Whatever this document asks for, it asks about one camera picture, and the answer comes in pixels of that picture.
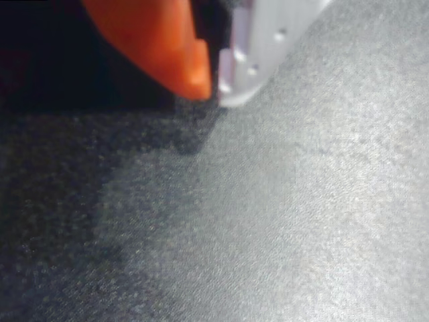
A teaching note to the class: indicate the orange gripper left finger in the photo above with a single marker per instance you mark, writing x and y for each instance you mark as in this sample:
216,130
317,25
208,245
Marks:
157,43

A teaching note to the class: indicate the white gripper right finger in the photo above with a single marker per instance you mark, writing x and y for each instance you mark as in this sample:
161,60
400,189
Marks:
254,50

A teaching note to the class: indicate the dark grey table mat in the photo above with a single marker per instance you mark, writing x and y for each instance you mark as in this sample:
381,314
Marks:
254,214

